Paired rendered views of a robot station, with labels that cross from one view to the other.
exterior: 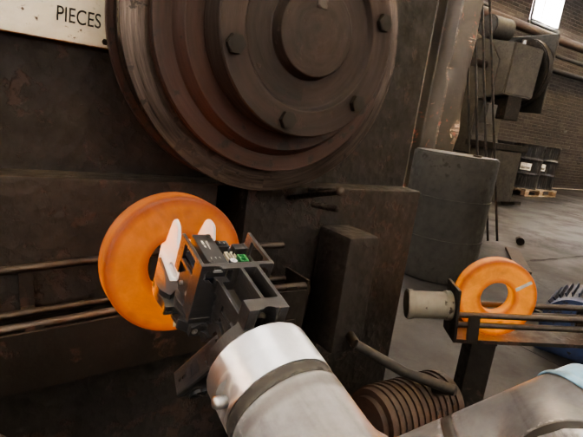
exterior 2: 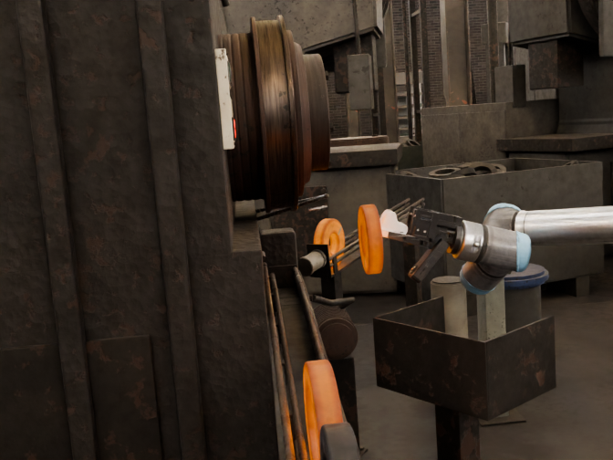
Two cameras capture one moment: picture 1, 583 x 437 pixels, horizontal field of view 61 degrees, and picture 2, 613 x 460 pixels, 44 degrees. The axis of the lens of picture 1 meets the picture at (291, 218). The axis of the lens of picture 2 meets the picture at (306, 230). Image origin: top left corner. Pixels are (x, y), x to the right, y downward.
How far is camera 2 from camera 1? 1.68 m
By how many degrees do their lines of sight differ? 58
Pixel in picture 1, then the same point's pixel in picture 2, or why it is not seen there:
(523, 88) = not seen: outside the picture
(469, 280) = (324, 237)
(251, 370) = (479, 230)
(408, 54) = not seen: hidden behind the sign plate
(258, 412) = (492, 236)
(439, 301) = (318, 256)
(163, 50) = (303, 138)
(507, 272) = (334, 225)
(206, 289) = (436, 224)
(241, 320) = (458, 224)
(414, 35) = not seen: hidden behind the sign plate
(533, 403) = (502, 215)
